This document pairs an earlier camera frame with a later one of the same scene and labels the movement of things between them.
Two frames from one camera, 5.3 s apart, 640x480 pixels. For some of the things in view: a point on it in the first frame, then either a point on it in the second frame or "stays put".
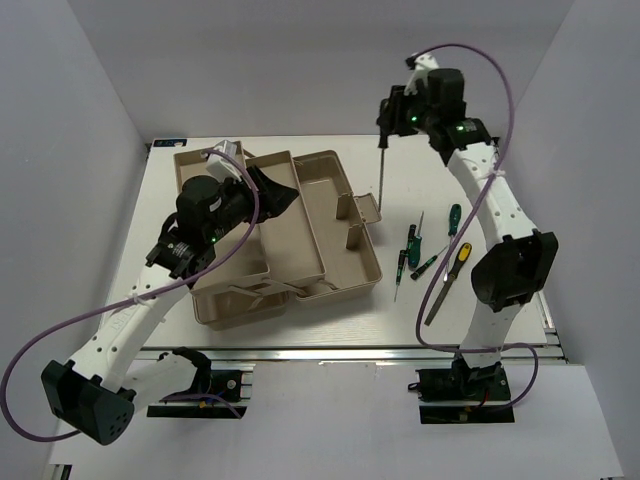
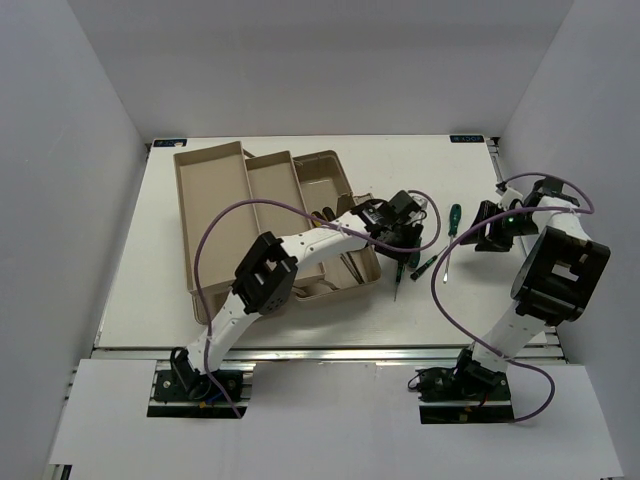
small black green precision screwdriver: [402, 254] stays put
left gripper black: [275, 198] to [412, 234]
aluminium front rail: [354, 356] stays put
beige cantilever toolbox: [316, 248] stays put
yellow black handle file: [463, 256] to [327, 214]
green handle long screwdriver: [453, 226] stays put
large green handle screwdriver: [415, 248] stays put
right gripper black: [390, 120] to [489, 244]
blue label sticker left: [169, 142] stays put
